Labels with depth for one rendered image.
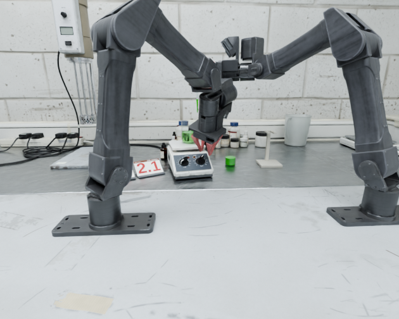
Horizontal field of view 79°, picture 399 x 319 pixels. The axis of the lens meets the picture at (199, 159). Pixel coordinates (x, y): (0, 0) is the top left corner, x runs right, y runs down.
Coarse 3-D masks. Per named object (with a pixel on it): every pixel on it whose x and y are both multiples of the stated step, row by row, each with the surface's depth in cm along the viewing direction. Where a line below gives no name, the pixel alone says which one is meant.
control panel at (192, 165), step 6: (174, 156) 80; (180, 156) 81; (192, 156) 81; (198, 156) 82; (204, 156) 82; (192, 162) 79; (180, 168) 77; (186, 168) 77; (192, 168) 78; (198, 168) 78; (204, 168) 78; (210, 168) 78
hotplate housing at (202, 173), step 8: (168, 152) 88; (176, 152) 83; (184, 152) 83; (192, 152) 83; (200, 152) 84; (168, 160) 90; (176, 176) 76; (184, 176) 77; (192, 176) 78; (200, 176) 78; (208, 176) 79
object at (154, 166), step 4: (156, 160) 85; (136, 164) 82; (140, 164) 82; (144, 164) 83; (148, 164) 83; (152, 164) 84; (156, 164) 84; (136, 168) 81; (140, 168) 81; (144, 168) 82; (148, 168) 82; (152, 168) 83; (156, 168) 83; (160, 168) 84; (140, 172) 80; (144, 172) 81; (148, 172) 81
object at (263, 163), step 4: (268, 132) 88; (272, 132) 89; (268, 136) 92; (268, 140) 92; (268, 144) 93; (268, 148) 93; (268, 152) 94; (268, 156) 94; (256, 160) 95; (260, 160) 95; (264, 160) 95; (268, 160) 95; (272, 160) 95; (276, 160) 95; (260, 164) 90; (264, 164) 90; (268, 164) 90; (272, 164) 90; (276, 164) 90; (280, 164) 90
